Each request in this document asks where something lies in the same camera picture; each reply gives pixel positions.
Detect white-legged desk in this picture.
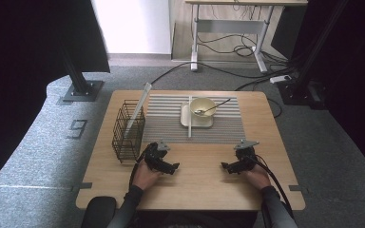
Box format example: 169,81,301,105
183,0,309,74

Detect black rounded pad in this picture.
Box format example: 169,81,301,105
80,196,118,228

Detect hand-held gripper cable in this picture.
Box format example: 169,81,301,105
128,147,150,192
252,154,295,220

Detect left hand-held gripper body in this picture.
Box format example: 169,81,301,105
144,140,172,175

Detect cream square plate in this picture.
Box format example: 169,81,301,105
180,102,215,129

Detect long black floor cable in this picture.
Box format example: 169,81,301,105
150,61,296,86

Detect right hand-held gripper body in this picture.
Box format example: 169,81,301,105
230,139,261,175

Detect thin black looped cable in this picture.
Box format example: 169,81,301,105
266,97,283,119

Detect left hand-held gripper cable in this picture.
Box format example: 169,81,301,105
128,147,150,192

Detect white power strip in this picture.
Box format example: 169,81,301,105
269,74,293,85

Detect long white flat stick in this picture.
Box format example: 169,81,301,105
124,82,153,138

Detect right hand-held gripper cable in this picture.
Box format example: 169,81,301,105
252,154,295,220

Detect metal spoon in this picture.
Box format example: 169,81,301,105
194,98,232,116

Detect grey striped placemat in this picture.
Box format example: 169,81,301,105
142,94,248,145

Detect black wire basket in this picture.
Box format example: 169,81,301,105
111,99,146,164

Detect black curtain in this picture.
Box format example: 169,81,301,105
0,0,111,198
270,0,365,184

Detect grey tape strip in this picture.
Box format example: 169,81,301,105
71,181,93,193
288,184,310,195

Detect bundle of black cables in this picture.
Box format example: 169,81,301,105
197,31,259,59

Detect person's right hand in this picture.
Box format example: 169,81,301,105
244,163,273,192

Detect person's left hand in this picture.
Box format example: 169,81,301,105
132,159,163,192

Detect cream bowl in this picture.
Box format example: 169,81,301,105
189,97,218,123

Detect black metal stand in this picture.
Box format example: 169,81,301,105
278,0,350,110
59,51,106,103

